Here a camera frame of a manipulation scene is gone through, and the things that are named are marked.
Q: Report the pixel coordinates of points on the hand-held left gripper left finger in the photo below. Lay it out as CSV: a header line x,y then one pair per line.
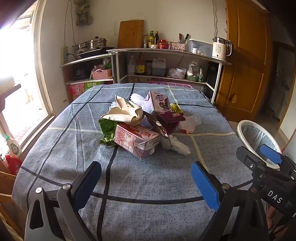
x,y
86,183

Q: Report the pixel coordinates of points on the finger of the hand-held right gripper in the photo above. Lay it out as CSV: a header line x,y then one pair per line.
x,y
270,156
247,157

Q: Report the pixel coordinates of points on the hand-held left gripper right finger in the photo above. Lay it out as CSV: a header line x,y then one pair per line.
x,y
204,185

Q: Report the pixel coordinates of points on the white round bin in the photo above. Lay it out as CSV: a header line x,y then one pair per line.
x,y
240,129

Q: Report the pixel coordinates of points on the white tissue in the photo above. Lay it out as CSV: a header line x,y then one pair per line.
x,y
177,146

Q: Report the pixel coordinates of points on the bright green foil wrapper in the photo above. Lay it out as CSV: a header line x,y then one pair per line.
x,y
107,129

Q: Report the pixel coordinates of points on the pink drink carton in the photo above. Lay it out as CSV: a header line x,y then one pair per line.
x,y
129,136

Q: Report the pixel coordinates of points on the brown snack wrapper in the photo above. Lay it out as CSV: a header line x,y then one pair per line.
x,y
159,126

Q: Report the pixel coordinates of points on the maroon snack wrapper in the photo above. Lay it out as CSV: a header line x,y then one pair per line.
x,y
172,118

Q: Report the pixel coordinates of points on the yellow snack wrapper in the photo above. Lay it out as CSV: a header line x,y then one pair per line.
x,y
177,109

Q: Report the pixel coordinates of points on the beige paper bag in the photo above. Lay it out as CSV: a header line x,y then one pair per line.
x,y
124,111

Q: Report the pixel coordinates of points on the white foam fruit net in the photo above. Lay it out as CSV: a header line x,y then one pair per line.
x,y
112,106
138,98

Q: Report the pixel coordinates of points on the purple fruit print drink carton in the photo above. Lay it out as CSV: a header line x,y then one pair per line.
x,y
157,102

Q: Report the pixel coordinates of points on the person's right hand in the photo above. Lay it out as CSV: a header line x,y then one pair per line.
x,y
270,217

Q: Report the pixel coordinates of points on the clear bin liner bag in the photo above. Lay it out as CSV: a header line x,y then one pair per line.
x,y
256,139

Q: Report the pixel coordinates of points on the wooden door knob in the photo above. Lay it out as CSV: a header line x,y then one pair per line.
x,y
232,97

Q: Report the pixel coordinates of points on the red bag on chair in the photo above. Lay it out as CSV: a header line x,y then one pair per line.
x,y
12,164

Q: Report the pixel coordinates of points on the wooden furniture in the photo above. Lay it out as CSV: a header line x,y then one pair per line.
x,y
8,185

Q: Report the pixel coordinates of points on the white green detergent bottle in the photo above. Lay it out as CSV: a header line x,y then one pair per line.
x,y
13,147

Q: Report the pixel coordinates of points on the black tall appliance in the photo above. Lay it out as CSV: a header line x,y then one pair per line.
x,y
211,77

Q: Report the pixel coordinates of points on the pink cardboard box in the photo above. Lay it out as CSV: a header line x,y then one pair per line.
x,y
76,90

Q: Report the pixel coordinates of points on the green and white packet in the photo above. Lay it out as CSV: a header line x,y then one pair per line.
x,y
201,76

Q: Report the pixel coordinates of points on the green plastic bowl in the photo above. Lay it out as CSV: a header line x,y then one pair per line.
x,y
192,78

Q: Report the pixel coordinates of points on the wooden door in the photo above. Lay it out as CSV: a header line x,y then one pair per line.
x,y
247,60

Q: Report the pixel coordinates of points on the green cardboard box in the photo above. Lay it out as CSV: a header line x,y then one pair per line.
x,y
93,85

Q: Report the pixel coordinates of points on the white food packets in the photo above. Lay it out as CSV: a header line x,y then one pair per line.
x,y
193,67

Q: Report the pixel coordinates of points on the pink lid storage box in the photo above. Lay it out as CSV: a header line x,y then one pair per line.
x,y
171,84

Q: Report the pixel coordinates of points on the white plastic tub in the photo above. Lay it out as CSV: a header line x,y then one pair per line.
x,y
181,72

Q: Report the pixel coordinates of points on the pink woven basket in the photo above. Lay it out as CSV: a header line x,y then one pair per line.
x,y
101,74

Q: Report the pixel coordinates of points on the black kitchen appliance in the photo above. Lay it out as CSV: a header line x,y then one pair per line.
x,y
79,72

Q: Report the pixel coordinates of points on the white electric kettle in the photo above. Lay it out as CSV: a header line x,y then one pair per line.
x,y
218,49

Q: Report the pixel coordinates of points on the crumpled clear plastic bag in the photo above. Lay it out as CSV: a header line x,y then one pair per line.
x,y
174,73

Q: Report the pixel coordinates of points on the green bag in basket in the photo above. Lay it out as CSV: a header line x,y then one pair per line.
x,y
105,65

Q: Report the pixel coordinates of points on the clear plastic storage box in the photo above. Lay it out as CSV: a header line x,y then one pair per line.
x,y
200,47

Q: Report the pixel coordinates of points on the low white shelf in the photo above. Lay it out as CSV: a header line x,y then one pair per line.
x,y
87,59

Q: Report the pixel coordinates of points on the clear plastic bottle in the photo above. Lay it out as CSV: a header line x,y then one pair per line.
x,y
131,66

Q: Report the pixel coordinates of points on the jerrycan with dark liquid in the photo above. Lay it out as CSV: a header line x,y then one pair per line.
x,y
159,67

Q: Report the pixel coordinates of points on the yellow label cooking oil bottle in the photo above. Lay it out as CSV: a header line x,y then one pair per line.
x,y
140,66

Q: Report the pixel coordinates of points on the white power strip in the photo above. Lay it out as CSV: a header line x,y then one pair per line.
x,y
65,55

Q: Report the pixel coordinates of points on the white metal shelf rack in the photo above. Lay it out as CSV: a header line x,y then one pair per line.
x,y
171,52

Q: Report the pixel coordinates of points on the dark glass jar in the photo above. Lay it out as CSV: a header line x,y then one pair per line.
x,y
149,67

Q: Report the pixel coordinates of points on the black induction cooker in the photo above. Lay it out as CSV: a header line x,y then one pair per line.
x,y
92,52

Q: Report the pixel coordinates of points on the small glass jar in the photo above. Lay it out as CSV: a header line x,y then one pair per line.
x,y
170,45

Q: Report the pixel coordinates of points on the steel pan with lid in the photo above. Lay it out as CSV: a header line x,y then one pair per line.
x,y
81,46

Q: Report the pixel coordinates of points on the steel steamer pot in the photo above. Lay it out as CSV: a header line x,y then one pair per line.
x,y
98,42

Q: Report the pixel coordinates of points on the red jar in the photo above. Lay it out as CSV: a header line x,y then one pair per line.
x,y
162,44

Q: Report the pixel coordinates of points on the round tin can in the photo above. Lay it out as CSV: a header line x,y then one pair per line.
x,y
153,46

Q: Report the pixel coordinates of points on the dark sauce bottle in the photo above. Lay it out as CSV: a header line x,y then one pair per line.
x,y
157,38

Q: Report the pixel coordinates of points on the small seasoning bottle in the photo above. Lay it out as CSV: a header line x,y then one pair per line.
x,y
145,41

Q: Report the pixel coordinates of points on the bamboo cutting board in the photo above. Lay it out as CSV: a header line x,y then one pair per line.
x,y
130,34

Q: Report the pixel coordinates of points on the hanging grey cloth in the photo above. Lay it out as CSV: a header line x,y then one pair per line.
x,y
82,14

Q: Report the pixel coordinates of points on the white window frame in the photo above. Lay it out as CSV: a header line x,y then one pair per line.
x,y
40,69

